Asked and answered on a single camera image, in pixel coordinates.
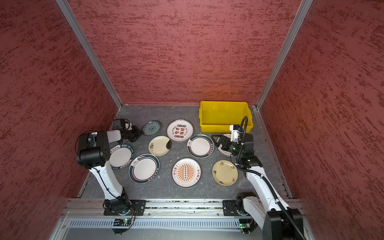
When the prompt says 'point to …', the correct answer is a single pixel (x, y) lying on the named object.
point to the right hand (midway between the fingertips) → (213, 141)
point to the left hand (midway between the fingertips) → (144, 133)
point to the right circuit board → (245, 224)
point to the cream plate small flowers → (225, 172)
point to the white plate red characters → (180, 130)
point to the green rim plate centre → (200, 146)
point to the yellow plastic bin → (217, 116)
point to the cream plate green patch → (159, 145)
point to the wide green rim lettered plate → (121, 156)
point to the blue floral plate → (151, 128)
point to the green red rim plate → (143, 168)
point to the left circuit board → (120, 226)
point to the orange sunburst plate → (186, 173)
